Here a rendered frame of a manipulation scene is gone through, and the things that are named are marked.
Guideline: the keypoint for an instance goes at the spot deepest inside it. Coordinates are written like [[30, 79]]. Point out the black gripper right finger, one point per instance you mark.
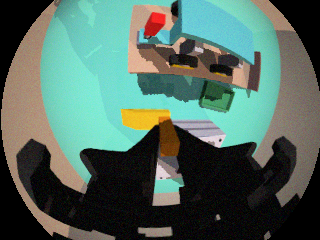
[[200, 161]]

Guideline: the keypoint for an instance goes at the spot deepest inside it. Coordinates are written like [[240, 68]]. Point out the brown wooden ramp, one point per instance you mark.
[[153, 58]]

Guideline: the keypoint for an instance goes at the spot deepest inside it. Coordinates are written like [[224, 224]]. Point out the small wheeled trolley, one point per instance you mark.
[[200, 22]]

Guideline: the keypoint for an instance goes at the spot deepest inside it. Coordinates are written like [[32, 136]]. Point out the red-headed grey pin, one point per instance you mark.
[[155, 23]]

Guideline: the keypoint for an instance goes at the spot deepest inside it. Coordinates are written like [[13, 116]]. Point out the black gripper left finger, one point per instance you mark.
[[137, 163]]

